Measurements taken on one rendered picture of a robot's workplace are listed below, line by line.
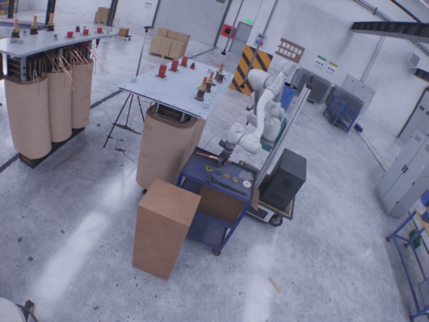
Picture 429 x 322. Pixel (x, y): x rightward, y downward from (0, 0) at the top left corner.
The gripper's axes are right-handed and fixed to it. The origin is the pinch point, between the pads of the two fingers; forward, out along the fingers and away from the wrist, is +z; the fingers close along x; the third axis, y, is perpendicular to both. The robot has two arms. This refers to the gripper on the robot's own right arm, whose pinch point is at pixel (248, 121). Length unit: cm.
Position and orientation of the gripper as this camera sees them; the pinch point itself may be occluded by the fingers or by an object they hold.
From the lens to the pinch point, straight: 291.2
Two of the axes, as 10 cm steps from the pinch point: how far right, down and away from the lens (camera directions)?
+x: 3.6, -4.5, 8.2
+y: 8.8, 4.5, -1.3
